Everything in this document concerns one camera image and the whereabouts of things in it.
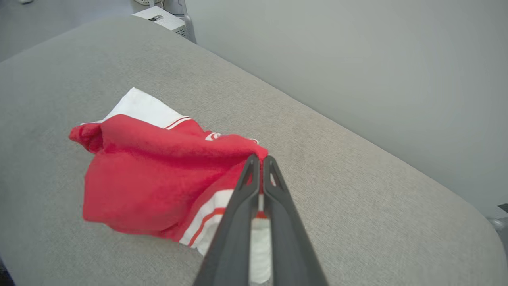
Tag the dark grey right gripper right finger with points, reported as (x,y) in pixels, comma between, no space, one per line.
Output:
(291,246)

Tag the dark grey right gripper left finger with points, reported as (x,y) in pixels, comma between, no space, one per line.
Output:
(234,238)

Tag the red and white garment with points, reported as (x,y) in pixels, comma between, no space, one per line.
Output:
(158,174)

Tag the grey fabric sofa cushion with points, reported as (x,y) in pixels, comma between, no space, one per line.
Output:
(337,198)

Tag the white metal cabinet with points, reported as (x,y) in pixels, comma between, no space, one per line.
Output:
(162,19)

